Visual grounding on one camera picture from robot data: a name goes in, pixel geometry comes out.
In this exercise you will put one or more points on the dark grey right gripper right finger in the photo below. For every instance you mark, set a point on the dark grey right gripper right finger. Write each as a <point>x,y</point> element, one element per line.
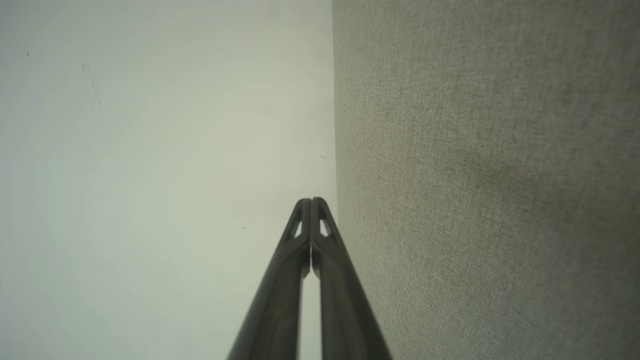
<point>345,310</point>

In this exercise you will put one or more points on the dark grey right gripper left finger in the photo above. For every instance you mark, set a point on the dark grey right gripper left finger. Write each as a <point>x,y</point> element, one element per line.
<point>280,300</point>

